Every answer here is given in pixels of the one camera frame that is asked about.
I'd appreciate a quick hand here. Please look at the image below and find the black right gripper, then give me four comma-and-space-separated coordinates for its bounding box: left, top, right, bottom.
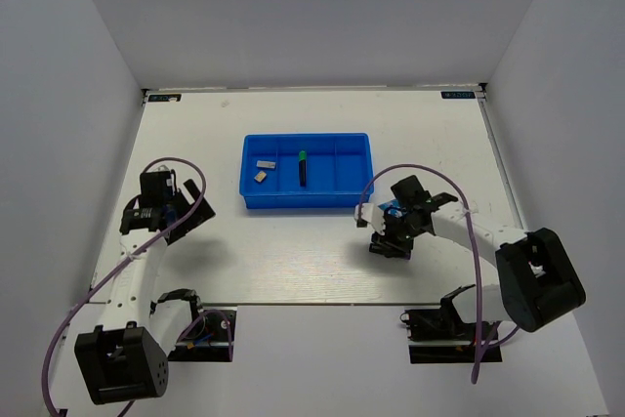
372, 214, 426, 259

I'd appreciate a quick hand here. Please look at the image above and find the purple capped black highlighter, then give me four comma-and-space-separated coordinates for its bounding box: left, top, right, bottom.
369, 240, 414, 260

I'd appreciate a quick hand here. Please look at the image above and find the blue labelled round jar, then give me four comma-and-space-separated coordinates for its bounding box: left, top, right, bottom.
378, 199, 403, 217

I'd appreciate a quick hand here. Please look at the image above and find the small tan wooden block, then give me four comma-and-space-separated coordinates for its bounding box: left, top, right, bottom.
254, 171, 268, 184

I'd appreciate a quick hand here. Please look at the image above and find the grey white eraser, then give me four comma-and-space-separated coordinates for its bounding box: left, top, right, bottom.
256, 160, 276, 170

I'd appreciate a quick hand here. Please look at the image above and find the green capped black highlighter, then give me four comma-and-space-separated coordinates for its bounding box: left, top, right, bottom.
298, 150, 308, 188

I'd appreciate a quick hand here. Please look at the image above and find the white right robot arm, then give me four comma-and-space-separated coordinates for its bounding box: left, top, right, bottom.
354, 176, 587, 338

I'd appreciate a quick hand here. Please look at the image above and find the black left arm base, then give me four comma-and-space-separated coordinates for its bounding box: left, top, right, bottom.
168, 307, 237, 363

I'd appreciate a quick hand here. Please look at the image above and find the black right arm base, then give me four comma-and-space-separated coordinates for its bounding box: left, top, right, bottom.
399, 284, 509, 364

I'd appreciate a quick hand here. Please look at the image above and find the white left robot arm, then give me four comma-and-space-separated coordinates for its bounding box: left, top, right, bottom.
74, 165, 215, 405

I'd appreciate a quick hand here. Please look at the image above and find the blue plastic divided tray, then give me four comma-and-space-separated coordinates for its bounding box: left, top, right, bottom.
239, 133, 374, 210

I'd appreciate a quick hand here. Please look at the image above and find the left table corner label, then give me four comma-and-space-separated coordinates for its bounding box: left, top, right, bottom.
147, 94, 182, 103

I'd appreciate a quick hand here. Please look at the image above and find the table corner label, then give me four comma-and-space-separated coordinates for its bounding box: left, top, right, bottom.
147, 94, 182, 103
440, 90, 476, 100

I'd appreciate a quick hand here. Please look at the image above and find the right table corner label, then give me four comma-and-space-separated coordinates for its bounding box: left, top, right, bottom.
440, 90, 476, 100

